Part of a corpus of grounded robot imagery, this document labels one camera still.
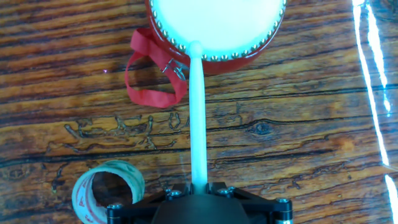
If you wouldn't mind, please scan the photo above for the red ribbon strap loop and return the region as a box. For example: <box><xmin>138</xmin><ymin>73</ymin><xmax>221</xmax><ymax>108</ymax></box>
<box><xmin>124</xmin><ymin>27</ymin><xmax>188</xmax><ymax>109</ymax></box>

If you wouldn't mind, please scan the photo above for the red drum with white skin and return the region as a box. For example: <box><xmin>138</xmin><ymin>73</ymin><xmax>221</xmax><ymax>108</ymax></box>
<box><xmin>144</xmin><ymin>0</ymin><xmax>287</xmax><ymax>75</ymax></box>

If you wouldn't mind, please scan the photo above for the printed tape roll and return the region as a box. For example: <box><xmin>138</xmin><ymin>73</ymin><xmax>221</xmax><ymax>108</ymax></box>
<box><xmin>71</xmin><ymin>160</ymin><xmax>146</xmax><ymax>224</ymax></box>

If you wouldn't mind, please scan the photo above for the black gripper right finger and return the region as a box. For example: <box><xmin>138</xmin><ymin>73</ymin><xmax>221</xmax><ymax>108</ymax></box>
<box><xmin>208</xmin><ymin>182</ymin><xmax>294</xmax><ymax>224</ymax></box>

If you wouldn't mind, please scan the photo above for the white wooden drumstick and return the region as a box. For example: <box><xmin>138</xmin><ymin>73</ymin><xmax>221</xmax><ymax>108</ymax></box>
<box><xmin>187</xmin><ymin>40</ymin><xmax>208</xmax><ymax>195</ymax></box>

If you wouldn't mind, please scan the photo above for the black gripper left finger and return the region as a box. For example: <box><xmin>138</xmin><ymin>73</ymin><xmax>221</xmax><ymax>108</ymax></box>
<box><xmin>106</xmin><ymin>182</ymin><xmax>192</xmax><ymax>224</ymax></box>

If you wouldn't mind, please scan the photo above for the metal strap ring clasp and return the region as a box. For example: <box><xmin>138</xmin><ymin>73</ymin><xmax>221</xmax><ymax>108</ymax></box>
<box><xmin>161</xmin><ymin>58</ymin><xmax>187</xmax><ymax>82</ymax></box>

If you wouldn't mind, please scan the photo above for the glossy wood pattern mat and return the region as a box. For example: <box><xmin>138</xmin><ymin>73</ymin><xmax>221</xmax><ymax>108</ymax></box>
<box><xmin>0</xmin><ymin>0</ymin><xmax>398</xmax><ymax>224</ymax></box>

